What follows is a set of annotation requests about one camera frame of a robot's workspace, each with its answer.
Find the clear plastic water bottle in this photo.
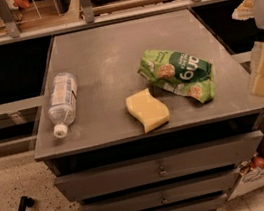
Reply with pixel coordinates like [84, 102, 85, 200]
[48, 72, 78, 139]

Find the green snack bag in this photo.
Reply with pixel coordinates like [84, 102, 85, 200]
[137, 49, 215, 104]

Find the top grey drawer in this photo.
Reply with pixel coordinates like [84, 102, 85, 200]
[54, 130, 263, 201]

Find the red onion in box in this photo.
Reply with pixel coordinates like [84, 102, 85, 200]
[251, 155, 264, 169]

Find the yellow sponge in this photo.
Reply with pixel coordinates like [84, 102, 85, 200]
[125, 89, 170, 133]

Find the middle grey drawer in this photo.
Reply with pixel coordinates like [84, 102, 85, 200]
[82, 171, 239, 211]

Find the grey drawer cabinet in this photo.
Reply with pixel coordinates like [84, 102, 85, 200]
[35, 10, 264, 211]

